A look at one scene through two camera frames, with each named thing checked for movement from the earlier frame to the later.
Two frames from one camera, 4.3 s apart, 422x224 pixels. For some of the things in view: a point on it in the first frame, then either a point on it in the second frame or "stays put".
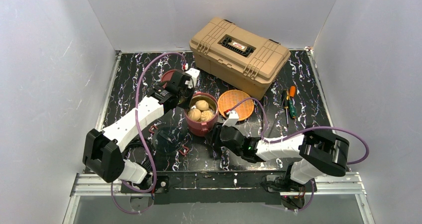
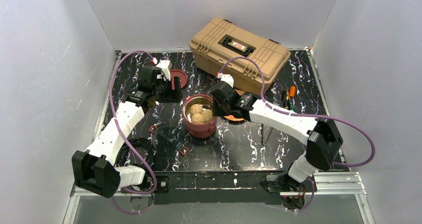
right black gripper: x=217 y=138 to x=221 y=101
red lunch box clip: x=185 y=153 stays put
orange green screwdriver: x=292 y=108 stays put
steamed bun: x=206 y=115 stays put
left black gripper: x=181 y=85 to x=170 y=92
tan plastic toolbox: x=246 y=60 stays put
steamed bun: x=202 y=105 to x=195 y=108
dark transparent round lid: x=168 y=140 stays put
